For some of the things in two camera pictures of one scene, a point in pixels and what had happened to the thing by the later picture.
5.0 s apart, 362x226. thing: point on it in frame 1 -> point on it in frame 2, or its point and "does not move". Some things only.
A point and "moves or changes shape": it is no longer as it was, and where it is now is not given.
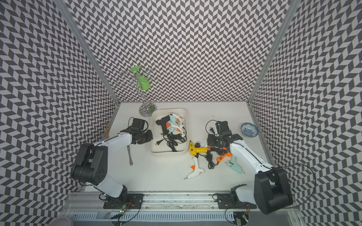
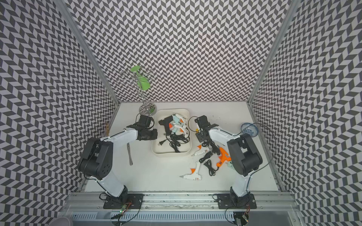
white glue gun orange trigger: [178, 129] moves or changes shape
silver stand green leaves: [140, 79] does not move
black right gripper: [210, 140] -> [199, 135]
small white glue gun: [175, 118] -> [200, 151]
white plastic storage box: [162, 149] moves or changes shape
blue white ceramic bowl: [249, 130] does not move
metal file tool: [130, 162] does not move
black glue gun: [163, 121] moves or changes shape
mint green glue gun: [176, 119] moves or changes shape
